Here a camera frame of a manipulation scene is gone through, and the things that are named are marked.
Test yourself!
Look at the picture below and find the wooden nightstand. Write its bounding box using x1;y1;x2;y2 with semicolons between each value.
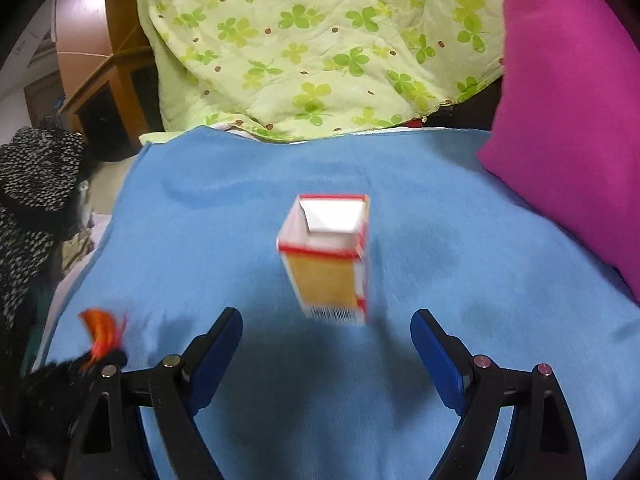
57;0;166;161

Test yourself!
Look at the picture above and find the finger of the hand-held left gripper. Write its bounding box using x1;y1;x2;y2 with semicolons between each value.
75;349;128;373

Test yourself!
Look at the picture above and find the black white-dotted garment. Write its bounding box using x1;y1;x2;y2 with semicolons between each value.
0;127;86;331

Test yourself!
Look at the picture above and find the green clover quilt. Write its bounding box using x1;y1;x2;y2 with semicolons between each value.
137;0;508;141

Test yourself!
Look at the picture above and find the blue fleece blanket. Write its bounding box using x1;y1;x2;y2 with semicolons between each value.
35;125;640;480

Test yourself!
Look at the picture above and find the patterned beige cloth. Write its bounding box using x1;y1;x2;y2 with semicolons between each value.
61;230;97;276

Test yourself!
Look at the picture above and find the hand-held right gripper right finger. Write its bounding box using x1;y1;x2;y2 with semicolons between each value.
410;309;587;480

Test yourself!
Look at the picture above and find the magenta pillow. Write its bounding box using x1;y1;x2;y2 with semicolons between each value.
476;0;640;303

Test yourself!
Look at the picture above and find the orange wrapper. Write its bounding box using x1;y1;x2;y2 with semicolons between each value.
79;308;128;363

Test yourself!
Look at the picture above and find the red and tan carton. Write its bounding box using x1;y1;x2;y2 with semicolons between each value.
276;193;372;326

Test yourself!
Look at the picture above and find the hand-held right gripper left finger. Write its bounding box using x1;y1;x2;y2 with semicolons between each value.
62;307;244;480

